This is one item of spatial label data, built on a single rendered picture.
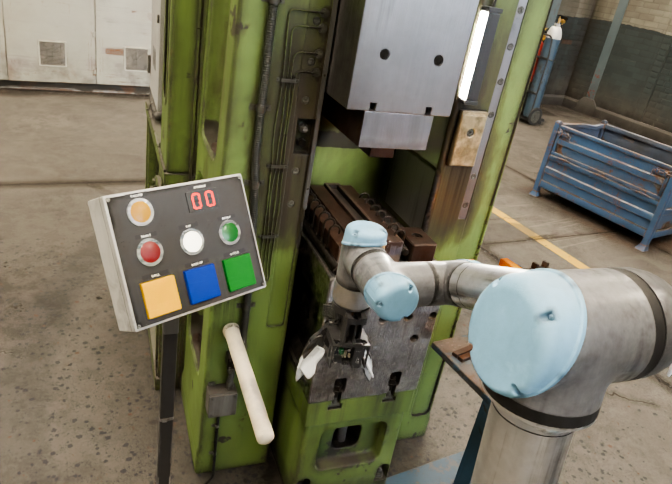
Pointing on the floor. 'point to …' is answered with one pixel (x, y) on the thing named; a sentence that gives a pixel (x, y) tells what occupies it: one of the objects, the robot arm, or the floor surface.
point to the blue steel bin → (611, 176)
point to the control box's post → (167, 399)
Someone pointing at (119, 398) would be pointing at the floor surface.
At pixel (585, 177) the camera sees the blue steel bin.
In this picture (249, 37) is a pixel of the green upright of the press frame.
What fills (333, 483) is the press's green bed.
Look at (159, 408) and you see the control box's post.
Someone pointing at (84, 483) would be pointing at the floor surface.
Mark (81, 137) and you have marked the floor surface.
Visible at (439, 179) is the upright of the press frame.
